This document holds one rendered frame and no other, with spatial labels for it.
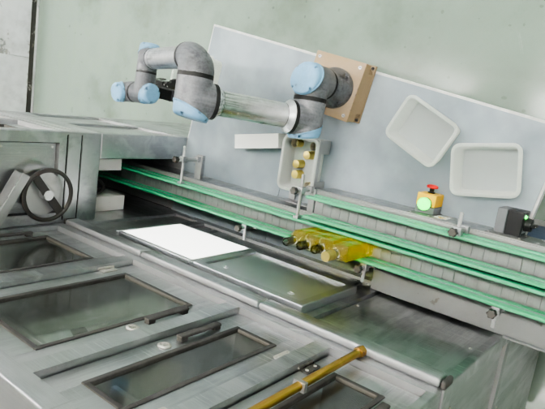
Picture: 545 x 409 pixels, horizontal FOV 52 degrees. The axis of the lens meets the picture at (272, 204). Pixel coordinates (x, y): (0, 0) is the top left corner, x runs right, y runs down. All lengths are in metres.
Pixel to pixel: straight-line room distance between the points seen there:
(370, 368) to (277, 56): 1.43
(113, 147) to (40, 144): 0.32
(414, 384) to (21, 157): 1.61
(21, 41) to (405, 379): 4.54
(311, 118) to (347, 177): 0.37
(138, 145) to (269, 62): 0.69
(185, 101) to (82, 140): 0.75
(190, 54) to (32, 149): 0.81
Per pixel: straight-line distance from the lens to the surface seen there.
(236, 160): 2.54
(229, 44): 2.62
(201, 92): 1.76
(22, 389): 1.23
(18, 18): 5.34
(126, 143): 2.52
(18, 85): 5.35
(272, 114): 1.87
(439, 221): 1.91
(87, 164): 2.43
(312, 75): 1.92
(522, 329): 1.89
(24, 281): 1.80
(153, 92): 2.13
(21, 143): 2.29
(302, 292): 1.81
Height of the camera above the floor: 2.66
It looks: 52 degrees down
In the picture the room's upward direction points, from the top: 96 degrees counter-clockwise
